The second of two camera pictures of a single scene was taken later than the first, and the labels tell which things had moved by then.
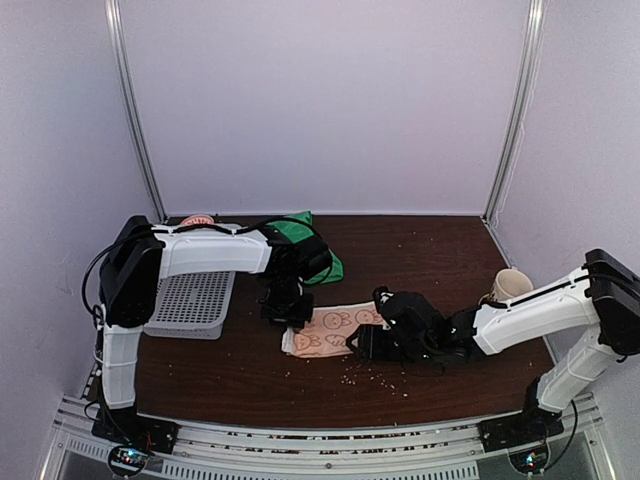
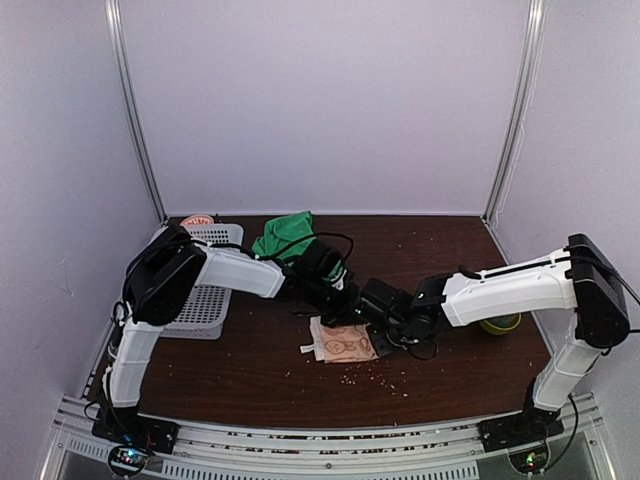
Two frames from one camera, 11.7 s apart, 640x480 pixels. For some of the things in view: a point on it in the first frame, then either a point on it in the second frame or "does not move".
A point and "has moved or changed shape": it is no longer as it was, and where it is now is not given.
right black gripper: (370, 348) → (381, 346)
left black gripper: (298, 320) → (343, 316)
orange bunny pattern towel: (326, 334) has moved or changed shape
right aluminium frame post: (523, 110) does not move
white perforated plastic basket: (192, 306) does not move
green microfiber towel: (299, 227) does not move
